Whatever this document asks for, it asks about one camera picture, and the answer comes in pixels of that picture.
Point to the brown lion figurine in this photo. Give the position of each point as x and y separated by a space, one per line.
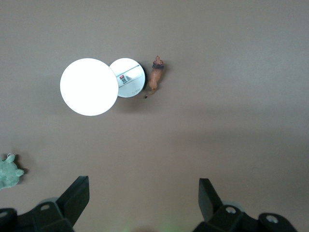
155 76

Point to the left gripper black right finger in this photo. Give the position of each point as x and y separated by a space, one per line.
212 207

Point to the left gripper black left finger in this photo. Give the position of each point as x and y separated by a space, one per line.
70 203

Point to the white round desk lamp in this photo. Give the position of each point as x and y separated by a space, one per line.
88 87

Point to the green plush turtle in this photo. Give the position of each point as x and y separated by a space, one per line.
7 174

